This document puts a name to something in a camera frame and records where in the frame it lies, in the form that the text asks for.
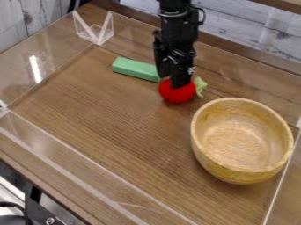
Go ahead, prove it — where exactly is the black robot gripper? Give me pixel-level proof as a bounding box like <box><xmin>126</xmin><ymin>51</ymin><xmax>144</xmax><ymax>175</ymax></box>
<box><xmin>153</xmin><ymin>0</ymin><xmax>206</xmax><ymax>89</ymax></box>

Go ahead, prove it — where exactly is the red plush strawberry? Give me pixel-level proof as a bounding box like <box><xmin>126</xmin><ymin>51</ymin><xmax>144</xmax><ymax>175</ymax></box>
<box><xmin>160</xmin><ymin>77</ymin><xmax>208</xmax><ymax>104</ymax></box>

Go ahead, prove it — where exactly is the green rectangular block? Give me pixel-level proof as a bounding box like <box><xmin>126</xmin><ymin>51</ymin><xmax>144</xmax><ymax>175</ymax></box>
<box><xmin>111</xmin><ymin>57</ymin><xmax>161</xmax><ymax>83</ymax></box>

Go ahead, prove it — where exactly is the clear acrylic table barrier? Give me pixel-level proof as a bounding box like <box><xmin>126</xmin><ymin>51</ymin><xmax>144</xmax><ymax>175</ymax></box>
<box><xmin>0</xmin><ymin>6</ymin><xmax>301</xmax><ymax>225</ymax></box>

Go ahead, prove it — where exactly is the light wooden bowl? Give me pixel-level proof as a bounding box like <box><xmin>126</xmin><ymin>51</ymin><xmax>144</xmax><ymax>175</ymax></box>
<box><xmin>190</xmin><ymin>98</ymin><xmax>295</xmax><ymax>185</ymax></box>

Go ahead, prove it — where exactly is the black table leg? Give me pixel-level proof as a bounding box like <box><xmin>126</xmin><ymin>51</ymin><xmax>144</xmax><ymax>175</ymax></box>
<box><xmin>29</xmin><ymin>186</ymin><xmax>43</xmax><ymax>203</ymax></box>

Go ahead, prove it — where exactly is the clear acrylic corner bracket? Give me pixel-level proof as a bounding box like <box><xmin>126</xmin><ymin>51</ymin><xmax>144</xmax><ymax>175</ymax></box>
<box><xmin>73</xmin><ymin>11</ymin><xmax>114</xmax><ymax>46</ymax></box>

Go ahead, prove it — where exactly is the black cable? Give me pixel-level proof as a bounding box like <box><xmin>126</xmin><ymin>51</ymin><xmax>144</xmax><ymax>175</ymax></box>
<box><xmin>0</xmin><ymin>201</ymin><xmax>31</xmax><ymax>225</ymax></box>

